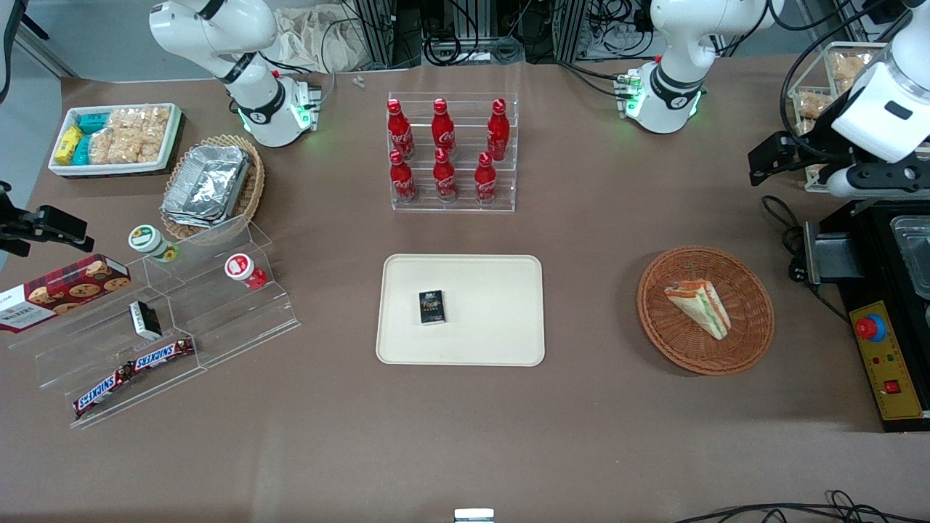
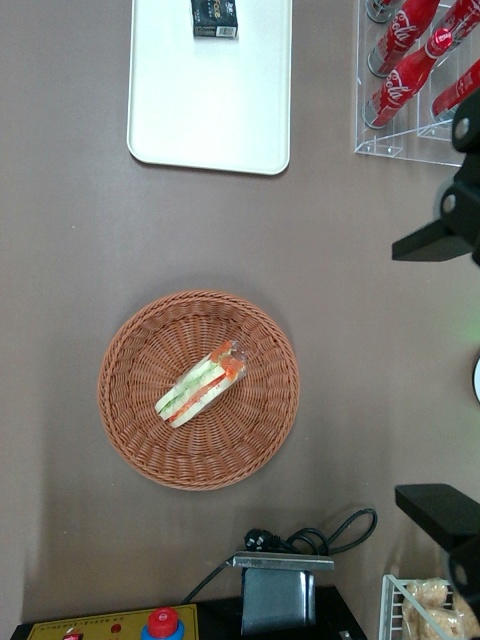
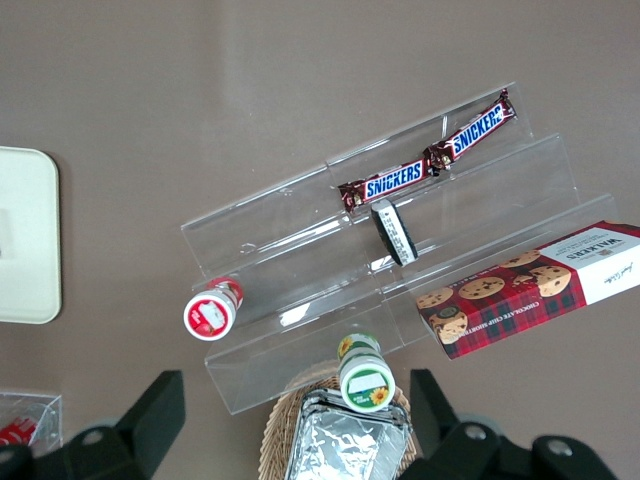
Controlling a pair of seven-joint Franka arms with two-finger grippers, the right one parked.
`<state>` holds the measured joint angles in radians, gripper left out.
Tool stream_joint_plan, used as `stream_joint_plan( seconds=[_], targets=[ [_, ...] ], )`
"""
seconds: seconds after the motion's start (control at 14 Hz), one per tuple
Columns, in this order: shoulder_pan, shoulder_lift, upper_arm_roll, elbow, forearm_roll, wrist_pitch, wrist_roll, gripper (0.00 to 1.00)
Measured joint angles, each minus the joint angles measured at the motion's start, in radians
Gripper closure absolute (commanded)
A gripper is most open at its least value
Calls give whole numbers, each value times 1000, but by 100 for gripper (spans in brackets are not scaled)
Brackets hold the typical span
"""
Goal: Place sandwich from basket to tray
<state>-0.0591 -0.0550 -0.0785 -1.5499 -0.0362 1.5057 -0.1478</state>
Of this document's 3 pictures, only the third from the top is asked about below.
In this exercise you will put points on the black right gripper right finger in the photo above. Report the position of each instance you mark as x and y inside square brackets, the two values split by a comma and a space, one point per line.
[440, 440]

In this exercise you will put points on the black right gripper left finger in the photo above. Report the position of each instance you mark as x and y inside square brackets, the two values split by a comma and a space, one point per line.
[150, 430]

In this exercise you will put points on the aluminium foil tray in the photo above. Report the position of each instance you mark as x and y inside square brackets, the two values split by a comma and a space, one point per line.
[345, 445]
[315, 396]

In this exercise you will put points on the light oval wicker basket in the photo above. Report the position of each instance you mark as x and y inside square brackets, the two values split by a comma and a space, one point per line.
[275, 430]

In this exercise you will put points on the cream plastic tray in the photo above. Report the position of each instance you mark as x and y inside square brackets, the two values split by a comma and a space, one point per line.
[30, 250]

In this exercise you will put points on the green lid yogurt cup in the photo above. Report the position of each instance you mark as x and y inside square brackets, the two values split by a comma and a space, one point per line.
[366, 382]

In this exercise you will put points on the clear acrylic bottle rack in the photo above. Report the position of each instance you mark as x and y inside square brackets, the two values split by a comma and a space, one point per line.
[45, 415]

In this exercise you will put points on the red lid yogurt cup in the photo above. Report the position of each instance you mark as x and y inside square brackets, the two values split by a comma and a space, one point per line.
[209, 315]

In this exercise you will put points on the red cola bottle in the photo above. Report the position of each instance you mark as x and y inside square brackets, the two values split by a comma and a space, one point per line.
[17, 432]

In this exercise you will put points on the red tartan cookie box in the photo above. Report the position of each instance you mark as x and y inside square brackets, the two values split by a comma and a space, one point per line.
[525, 295]

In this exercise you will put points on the small black snack box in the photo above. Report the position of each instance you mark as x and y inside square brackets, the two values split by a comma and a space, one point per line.
[395, 232]

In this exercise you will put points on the clear acrylic stepped stand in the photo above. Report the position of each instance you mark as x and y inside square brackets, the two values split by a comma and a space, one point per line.
[300, 260]

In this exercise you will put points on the Snickers chocolate bar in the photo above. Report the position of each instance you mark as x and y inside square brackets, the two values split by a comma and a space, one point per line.
[395, 181]
[475, 131]

